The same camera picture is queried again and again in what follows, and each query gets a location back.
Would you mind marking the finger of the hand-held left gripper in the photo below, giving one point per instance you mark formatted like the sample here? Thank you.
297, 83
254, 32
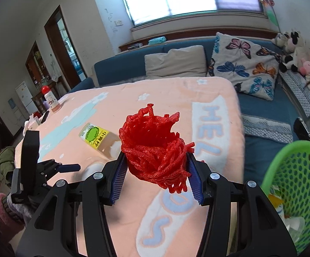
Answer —
69, 167

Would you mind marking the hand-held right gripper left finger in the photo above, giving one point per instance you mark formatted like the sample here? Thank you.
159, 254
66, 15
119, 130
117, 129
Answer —
117, 179

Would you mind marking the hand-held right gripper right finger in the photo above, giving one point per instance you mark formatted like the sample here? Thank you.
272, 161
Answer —
195, 182

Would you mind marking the red foam net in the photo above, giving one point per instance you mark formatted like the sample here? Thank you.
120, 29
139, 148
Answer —
155, 150

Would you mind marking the green plastic basket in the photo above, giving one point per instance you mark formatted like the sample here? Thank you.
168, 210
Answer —
278, 171

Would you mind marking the white tissue pack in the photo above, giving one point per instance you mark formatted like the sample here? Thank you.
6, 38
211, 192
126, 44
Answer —
33, 120

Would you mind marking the black phone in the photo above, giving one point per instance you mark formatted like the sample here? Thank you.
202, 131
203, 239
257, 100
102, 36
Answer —
44, 117

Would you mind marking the plastic bottle with green label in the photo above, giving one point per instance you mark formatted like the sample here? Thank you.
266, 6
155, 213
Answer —
96, 136

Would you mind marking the white fridge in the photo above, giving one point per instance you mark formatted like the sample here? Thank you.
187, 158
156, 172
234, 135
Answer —
23, 99

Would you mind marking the white bottle with red cap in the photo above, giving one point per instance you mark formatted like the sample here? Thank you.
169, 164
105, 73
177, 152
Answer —
52, 103

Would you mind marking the wooden cabinet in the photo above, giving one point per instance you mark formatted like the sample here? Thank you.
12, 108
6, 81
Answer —
33, 64

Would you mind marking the peach printed blanket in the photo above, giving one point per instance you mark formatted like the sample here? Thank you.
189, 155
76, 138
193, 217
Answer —
171, 99

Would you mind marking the blue patterned cloth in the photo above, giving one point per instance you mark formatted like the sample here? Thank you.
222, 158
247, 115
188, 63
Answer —
267, 128

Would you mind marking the blue sofa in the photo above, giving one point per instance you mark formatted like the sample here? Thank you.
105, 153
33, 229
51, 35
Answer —
123, 69

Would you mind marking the grey pillow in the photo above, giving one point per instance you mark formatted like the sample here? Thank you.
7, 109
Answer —
173, 63

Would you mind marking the butterfly print pillow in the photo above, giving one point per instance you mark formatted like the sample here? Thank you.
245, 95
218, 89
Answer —
240, 67

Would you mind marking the small box on ledge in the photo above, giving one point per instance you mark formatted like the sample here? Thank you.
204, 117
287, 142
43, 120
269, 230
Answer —
134, 46

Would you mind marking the grey patterned folded cloth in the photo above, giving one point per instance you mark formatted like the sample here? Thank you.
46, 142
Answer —
299, 93

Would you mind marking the teal tissue pack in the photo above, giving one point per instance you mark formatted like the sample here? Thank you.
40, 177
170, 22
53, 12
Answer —
157, 41

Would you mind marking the wooden window ledge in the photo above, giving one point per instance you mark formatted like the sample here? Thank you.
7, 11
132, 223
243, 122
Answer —
197, 34

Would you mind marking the pink plush toy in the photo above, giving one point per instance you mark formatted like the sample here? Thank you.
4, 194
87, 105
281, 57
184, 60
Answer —
306, 67

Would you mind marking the grey plush toy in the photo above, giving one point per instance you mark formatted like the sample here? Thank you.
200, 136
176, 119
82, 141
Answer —
279, 38

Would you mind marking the black and white cow plush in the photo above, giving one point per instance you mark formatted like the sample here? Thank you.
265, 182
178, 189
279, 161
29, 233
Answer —
295, 45

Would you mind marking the colourful pinwheel toy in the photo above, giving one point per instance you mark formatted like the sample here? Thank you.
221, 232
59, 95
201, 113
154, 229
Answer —
267, 5

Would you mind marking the wooden door frame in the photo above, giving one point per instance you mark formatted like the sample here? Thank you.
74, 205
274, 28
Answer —
50, 45

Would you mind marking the white wall switch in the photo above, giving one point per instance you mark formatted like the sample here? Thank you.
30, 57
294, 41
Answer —
118, 23

